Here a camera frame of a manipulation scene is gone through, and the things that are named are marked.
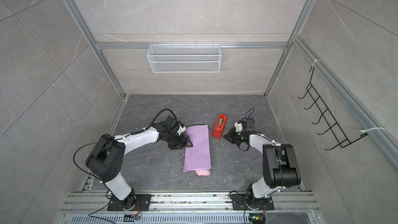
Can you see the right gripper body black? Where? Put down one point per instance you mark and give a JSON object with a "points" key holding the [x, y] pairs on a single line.
{"points": [[238, 137]]}

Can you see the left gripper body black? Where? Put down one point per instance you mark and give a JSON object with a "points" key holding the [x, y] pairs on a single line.
{"points": [[175, 139]]}

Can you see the red tape dispenser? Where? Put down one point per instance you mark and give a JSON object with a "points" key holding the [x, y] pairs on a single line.
{"points": [[219, 126]]}

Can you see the pink wrapping paper sheet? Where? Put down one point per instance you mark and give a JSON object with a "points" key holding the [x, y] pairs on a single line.
{"points": [[197, 157]]}

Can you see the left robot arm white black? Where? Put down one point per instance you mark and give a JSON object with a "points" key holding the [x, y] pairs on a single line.
{"points": [[106, 159]]}

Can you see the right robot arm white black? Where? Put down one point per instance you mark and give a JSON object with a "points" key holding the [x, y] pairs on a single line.
{"points": [[279, 164]]}

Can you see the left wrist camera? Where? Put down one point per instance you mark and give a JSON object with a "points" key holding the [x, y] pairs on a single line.
{"points": [[181, 129]]}

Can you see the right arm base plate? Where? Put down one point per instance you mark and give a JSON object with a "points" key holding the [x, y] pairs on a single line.
{"points": [[242, 202]]}

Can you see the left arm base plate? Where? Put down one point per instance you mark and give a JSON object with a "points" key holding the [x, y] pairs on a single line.
{"points": [[131, 203]]}

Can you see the white wire mesh basket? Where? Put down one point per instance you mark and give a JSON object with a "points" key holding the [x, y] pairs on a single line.
{"points": [[184, 58]]}

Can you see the black wire hook rack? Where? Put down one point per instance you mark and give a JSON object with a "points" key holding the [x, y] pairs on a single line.
{"points": [[326, 116]]}

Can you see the aluminium rail base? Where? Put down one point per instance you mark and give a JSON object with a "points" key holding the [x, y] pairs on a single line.
{"points": [[192, 208]]}

